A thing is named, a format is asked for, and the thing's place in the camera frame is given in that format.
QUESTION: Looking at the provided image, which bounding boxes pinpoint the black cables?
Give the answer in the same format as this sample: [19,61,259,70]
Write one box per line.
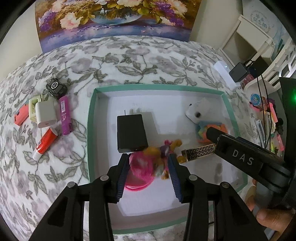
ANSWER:
[248,59,272,149]

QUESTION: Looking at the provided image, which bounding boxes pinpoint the white wooden shelf furniture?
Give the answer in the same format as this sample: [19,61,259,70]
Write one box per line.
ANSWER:
[220,14,296,84]

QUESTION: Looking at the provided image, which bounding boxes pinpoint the orange multicoloured toy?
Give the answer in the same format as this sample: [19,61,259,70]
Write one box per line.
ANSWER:
[195,122,228,145]

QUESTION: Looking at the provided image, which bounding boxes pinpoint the white charger cube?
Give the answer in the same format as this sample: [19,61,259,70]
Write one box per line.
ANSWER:
[35,100,57,128]

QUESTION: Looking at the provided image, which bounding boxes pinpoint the red glue stick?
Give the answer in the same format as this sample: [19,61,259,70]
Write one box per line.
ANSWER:
[32,127,58,161]

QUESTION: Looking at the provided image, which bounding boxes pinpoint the small colourful doll figure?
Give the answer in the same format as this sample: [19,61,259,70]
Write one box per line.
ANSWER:
[142,138,185,180]

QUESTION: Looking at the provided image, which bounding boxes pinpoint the person's right hand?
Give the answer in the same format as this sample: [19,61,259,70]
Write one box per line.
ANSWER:
[245,185,287,232]

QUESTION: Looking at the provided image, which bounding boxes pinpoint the grey floral blanket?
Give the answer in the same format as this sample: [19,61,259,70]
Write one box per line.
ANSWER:
[0,35,255,241]

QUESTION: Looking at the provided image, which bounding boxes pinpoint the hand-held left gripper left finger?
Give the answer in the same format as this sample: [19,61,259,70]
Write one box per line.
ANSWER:
[29,153,131,241]

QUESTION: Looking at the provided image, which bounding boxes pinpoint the gold black patterned box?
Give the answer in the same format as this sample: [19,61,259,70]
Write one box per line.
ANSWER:
[181,143,218,163]

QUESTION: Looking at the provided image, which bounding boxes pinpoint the white power strip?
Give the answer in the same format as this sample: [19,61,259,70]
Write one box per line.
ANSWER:
[214,61,241,90]

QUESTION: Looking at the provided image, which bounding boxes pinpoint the round pink blue toy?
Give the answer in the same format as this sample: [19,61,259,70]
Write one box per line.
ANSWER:
[249,93,266,109]

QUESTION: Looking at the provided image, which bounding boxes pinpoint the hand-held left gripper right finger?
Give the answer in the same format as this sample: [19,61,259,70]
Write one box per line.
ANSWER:
[168,154,266,241]

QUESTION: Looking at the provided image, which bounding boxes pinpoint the black power adapter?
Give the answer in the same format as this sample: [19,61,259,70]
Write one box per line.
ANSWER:
[229,61,251,82]

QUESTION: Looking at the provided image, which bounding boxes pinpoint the flower painting poster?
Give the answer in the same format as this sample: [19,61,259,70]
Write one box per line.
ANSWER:
[35,0,201,52]

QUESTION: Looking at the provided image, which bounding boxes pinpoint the pale green plug adapter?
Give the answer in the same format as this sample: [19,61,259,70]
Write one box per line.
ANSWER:
[29,95,48,123]

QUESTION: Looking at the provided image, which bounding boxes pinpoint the teal-rimmed white box tray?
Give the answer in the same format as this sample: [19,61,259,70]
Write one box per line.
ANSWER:
[87,84,248,234]

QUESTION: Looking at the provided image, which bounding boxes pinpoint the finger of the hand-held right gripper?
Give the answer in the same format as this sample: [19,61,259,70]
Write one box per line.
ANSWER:
[206,127,232,147]

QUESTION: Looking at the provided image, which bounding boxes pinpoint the coral pink case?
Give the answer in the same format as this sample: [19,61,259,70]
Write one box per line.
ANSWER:
[14,104,29,126]

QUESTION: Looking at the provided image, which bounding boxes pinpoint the clear pen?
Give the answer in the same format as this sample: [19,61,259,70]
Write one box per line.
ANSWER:
[255,119,266,145]

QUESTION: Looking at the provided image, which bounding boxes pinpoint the black charger block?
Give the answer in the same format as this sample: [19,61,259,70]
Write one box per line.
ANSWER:
[117,110,149,153]

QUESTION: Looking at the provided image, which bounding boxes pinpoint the small black gadget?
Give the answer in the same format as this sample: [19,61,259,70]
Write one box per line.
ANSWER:
[46,78,68,100]

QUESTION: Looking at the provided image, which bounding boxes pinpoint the pile of colourful toys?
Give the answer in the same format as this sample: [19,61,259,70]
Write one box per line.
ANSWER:
[266,97,285,152]

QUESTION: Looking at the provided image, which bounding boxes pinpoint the purple stick gadget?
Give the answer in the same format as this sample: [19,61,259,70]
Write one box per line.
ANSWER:
[59,96,73,136]

